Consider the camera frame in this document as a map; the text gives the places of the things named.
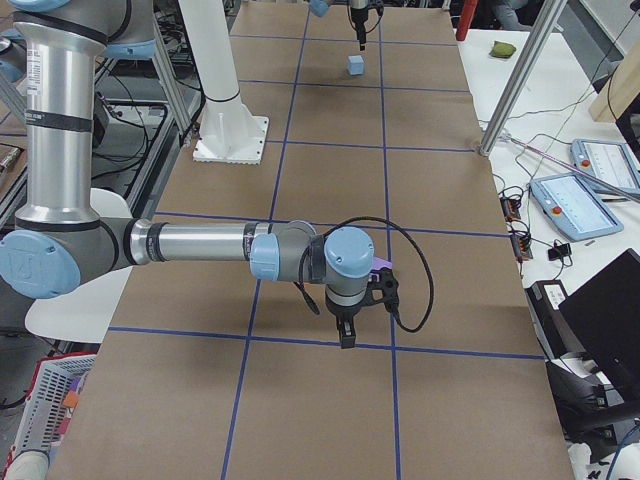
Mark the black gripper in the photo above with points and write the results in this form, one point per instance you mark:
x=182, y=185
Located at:
x=358, y=17
x=342, y=312

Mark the light blue foam block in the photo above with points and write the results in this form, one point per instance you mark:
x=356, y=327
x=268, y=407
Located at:
x=355, y=65

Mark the purple foam block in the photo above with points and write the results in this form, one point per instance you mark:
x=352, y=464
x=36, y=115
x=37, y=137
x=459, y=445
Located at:
x=380, y=263

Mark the green bean bag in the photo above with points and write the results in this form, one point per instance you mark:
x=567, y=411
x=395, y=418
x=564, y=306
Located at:
x=502, y=50

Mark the reacher grabber tool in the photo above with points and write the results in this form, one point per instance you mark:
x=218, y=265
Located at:
x=507, y=137

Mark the near teach pendant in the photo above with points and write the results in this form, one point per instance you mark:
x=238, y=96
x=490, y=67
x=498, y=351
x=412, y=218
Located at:
x=574, y=208

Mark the teach pendant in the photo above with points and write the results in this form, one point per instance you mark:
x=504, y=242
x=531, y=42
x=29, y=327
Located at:
x=608, y=161
x=574, y=208

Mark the black laptop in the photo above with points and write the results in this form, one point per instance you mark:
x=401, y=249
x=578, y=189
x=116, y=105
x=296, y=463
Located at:
x=604, y=316

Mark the white chair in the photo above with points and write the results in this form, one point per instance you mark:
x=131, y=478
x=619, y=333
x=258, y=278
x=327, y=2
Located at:
x=84, y=315

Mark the far teach pendant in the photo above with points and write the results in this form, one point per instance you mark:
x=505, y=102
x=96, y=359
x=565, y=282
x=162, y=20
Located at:
x=608, y=161

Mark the white plastic basket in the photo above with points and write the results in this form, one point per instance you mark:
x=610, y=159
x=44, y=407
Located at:
x=44, y=411

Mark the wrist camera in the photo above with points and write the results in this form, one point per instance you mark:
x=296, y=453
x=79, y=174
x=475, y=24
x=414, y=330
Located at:
x=383, y=289

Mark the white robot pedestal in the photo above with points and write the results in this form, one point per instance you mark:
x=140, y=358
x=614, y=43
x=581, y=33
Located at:
x=228, y=132

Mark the aluminium frame post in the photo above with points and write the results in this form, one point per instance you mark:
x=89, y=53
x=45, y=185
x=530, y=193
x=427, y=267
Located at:
x=537, y=38

